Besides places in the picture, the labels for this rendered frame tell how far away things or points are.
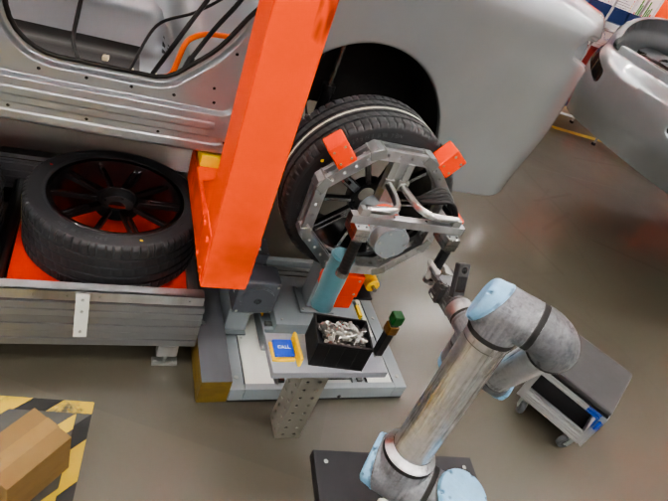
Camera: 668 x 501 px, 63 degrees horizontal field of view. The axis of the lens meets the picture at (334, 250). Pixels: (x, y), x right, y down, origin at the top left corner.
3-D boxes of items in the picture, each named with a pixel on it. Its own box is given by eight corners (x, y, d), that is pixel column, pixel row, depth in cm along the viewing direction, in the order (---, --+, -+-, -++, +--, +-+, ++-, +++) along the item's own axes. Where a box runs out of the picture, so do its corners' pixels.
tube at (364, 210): (389, 188, 189) (401, 161, 183) (409, 222, 175) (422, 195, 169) (342, 181, 182) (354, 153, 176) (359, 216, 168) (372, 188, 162)
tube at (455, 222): (436, 195, 197) (449, 170, 191) (459, 229, 183) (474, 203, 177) (394, 188, 190) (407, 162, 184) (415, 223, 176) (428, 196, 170)
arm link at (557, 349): (608, 327, 117) (513, 376, 180) (555, 297, 119) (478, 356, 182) (587, 374, 113) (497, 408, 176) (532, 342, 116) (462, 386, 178)
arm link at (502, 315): (402, 525, 150) (551, 325, 113) (347, 488, 153) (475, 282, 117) (417, 485, 163) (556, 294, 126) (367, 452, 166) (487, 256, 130)
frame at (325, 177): (407, 267, 228) (467, 156, 197) (413, 278, 223) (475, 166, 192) (282, 256, 206) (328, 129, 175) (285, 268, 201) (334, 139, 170)
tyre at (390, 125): (236, 178, 208) (341, 256, 250) (245, 216, 191) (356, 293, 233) (369, 55, 189) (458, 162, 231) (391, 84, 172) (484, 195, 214)
